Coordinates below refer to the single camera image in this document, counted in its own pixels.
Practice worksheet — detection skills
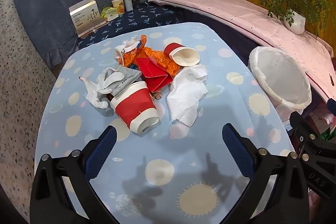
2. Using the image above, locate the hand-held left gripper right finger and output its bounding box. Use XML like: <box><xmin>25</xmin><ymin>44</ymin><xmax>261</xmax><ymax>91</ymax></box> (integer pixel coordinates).
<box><xmin>222</xmin><ymin>123</ymin><xmax>319</xmax><ymax>224</ymax></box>

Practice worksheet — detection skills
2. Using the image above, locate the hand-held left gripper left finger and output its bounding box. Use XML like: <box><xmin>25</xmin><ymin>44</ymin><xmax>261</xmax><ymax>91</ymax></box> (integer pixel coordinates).
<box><xmin>30</xmin><ymin>125</ymin><xmax>117</xmax><ymax>224</ymax></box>

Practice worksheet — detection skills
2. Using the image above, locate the white lined trash bin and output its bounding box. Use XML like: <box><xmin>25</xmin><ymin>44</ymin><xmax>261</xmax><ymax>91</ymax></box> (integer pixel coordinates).
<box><xmin>248</xmin><ymin>46</ymin><xmax>313</xmax><ymax>119</ymax></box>

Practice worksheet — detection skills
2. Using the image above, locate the orange plastic wrapper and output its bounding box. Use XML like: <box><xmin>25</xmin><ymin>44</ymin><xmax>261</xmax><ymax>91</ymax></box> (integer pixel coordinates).
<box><xmin>136</xmin><ymin>34</ymin><xmax>181</xmax><ymax>77</ymax></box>

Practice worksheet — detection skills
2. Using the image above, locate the large red paper cup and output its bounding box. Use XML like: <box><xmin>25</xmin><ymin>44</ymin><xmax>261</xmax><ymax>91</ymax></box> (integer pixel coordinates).
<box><xmin>110</xmin><ymin>81</ymin><xmax>161</xmax><ymax>134</ymax></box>

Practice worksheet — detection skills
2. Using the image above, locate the white cloth glove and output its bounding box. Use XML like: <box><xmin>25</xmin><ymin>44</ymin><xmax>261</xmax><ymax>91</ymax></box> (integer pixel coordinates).
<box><xmin>114</xmin><ymin>36</ymin><xmax>143</xmax><ymax>56</ymax></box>
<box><xmin>79</xmin><ymin>68</ymin><xmax>124</xmax><ymax>109</ymax></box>

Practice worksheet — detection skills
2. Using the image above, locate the light blue printed blanket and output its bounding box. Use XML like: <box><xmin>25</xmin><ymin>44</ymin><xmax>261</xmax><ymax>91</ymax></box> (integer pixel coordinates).
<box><xmin>34</xmin><ymin>22</ymin><xmax>294</xmax><ymax>224</ymax></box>

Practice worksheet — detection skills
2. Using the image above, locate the white paper towel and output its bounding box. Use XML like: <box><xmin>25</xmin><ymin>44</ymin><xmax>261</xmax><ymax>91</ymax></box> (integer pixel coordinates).
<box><xmin>167</xmin><ymin>64</ymin><xmax>208</xmax><ymax>127</ymax></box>

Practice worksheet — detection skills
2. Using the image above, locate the red paper box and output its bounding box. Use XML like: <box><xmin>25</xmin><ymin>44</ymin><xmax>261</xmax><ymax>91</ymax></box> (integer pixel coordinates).
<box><xmin>135</xmin><ymin>57</ymin><xmax>174</xmax><ymax>92</ymax></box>

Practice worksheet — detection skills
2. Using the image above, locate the orange snack packet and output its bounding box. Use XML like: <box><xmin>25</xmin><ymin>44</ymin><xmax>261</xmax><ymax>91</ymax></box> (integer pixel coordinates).
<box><xmin>118</xmin><ymin>49</ymin><xmax>139</xmax><ymax>68</ymax></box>

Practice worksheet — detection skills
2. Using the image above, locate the small red paper cup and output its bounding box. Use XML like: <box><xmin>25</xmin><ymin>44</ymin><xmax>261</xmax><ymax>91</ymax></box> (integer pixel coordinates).
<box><xmin>163</xmin><ymin>42</ymin><xmax>200</xmax><ymax>67</ymax></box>

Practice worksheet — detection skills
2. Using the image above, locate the pink cloth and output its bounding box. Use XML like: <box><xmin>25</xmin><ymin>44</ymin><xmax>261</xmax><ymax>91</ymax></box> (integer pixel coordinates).
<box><xmin>148</xmin><ymin>0</ymin><xmax>334</xmax><ymax>104</ymax></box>

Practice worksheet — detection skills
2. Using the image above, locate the white cardboard box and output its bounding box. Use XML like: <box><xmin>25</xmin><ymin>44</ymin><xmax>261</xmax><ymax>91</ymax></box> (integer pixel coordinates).
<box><xmin>69</xmin><ymin>0</ymin><xmax>107</xmax><ymax>38</ymax></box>

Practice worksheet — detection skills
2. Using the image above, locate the green packet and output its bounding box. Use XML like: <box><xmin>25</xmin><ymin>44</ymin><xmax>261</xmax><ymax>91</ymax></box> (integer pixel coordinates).
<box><xmin>100</xmin><ymin>6</ymin><xmax>117</xmax><ymax>22</ymax></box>

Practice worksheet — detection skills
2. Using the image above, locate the navy printed cloth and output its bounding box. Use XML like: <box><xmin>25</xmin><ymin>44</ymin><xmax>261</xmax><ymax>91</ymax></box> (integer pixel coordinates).
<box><xmin>77</xmin><ymin>1</ymin><xmax>184</xmax><ymax>51</ymax></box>

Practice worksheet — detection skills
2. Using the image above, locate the printed yellow tin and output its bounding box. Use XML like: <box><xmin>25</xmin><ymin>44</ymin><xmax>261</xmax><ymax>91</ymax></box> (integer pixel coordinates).
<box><xmin>112</xmin><ymin>0</ymin><xmax>124</xmax><ymax>17</ymax></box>

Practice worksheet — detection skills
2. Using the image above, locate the tall white canister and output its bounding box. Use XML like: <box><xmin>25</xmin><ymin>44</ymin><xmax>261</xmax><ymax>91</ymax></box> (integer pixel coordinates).
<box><xmin>121</xmin><ymin>0</ymin><xmax>134</xmax><ymax>12</ymax></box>

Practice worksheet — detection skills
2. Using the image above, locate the grey drawstring pouch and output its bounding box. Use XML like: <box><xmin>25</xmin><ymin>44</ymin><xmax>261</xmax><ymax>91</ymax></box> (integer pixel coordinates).
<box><xmin>106</xmin><ymin>67</ymin><xmax>143</xmax><ymax>98</ymax></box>

